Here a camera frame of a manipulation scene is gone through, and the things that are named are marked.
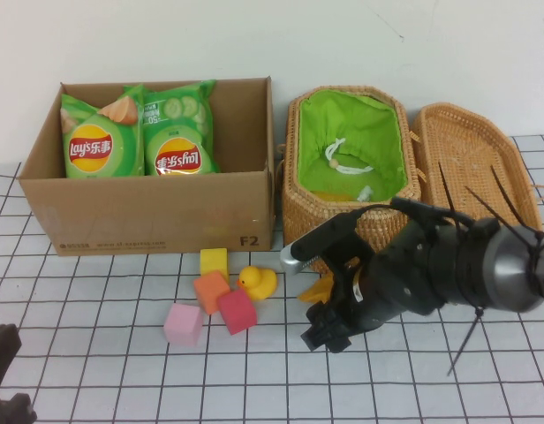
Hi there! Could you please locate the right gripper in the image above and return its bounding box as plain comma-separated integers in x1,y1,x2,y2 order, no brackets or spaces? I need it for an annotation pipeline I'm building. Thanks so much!
300,223,454,353

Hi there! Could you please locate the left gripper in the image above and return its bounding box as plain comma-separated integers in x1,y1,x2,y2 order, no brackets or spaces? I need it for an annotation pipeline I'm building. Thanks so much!
0,323,37,424

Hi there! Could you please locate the yellow snack packet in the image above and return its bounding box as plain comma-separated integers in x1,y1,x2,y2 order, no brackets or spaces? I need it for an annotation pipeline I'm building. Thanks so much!
297,272,336,304
310,189,351,202

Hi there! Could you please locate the green Lay's chips bag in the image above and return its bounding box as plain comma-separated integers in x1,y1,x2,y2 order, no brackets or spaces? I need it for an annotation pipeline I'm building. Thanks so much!
60,83,146,179
141,79,223,177

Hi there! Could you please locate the yellow rubber duck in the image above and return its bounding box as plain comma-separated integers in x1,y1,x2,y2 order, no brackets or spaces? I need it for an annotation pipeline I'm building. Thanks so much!
235,266,278,302

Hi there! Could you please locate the red foam cube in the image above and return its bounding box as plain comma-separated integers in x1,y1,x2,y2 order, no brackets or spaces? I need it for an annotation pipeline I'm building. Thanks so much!
216,289,259,337

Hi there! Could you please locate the woven rattan basket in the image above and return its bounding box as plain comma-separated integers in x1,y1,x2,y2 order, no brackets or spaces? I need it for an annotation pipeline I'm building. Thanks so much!
280,86,423,286

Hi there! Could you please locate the orange foam cube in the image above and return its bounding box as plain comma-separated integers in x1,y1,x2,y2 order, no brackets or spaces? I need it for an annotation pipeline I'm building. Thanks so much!
193,269,232,315

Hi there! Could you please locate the yellow foam cube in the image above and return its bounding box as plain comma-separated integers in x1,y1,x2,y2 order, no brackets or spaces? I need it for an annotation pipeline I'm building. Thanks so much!
200,247,230,284

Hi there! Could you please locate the black zip tie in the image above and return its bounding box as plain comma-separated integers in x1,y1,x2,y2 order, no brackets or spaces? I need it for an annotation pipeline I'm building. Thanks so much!
447,307,484,376
437,161,459,226
490,165,523,229
464,185,510,224

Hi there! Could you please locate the pink foam cube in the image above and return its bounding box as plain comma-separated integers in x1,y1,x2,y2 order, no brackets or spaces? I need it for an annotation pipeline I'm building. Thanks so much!
162,303,205,346

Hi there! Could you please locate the brown cardboard box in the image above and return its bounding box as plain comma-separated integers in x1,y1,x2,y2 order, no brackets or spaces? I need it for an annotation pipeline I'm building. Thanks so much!
18,77,276,257

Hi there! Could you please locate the green fabric basket liner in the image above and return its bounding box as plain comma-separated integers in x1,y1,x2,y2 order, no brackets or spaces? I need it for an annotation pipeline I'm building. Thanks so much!
297,90,409,202

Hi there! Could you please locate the woven rattan basket lid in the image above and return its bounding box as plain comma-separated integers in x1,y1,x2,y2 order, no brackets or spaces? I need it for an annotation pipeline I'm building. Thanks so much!
406,102,544,238

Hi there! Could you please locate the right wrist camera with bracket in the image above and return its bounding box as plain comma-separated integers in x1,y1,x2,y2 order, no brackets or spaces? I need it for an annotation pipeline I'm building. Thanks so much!
279,207,374,276

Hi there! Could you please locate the black right camera cable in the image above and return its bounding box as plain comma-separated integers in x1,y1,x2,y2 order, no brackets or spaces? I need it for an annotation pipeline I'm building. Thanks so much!
359,196,467,226

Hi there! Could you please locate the white drawstring cord with bead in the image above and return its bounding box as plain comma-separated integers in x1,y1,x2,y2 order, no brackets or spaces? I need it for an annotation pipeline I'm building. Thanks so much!
324,138,374,202

